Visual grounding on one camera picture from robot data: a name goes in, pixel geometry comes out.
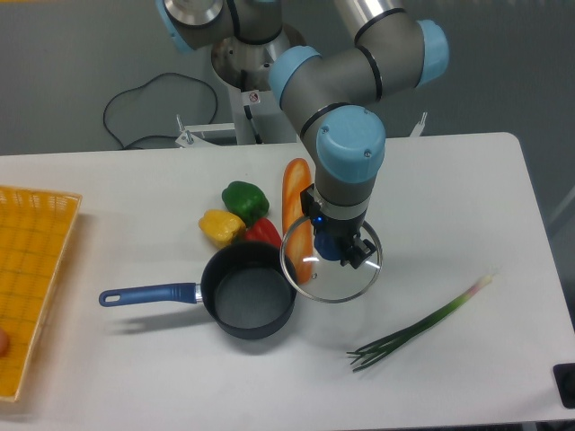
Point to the glass lid blue knob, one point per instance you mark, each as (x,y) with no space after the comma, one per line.
(323,280)

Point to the yellow bell pepper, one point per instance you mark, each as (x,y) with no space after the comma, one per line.
(221,227)

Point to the yellow woven basket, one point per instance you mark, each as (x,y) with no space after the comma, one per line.
(36,225)

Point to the green bell pepper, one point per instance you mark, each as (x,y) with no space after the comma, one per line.
(245,200)

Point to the red bell pepper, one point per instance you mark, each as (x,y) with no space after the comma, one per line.
(263,230)

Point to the green spring onion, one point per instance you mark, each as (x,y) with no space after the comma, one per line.
(380,349)

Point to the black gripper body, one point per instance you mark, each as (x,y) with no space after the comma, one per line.
(331,234)

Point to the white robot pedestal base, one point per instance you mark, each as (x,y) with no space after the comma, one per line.
(280,89)

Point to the orange baguette bread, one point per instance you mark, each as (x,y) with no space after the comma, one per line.
(297,178)

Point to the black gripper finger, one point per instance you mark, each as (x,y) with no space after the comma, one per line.
(356,251)
(310,206)

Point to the dark saucepan blue handle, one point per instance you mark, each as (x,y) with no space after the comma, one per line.
(243,288)

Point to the black object table corner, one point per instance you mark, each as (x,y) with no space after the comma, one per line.
(564,375)

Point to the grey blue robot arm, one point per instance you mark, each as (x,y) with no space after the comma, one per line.
(349,145)

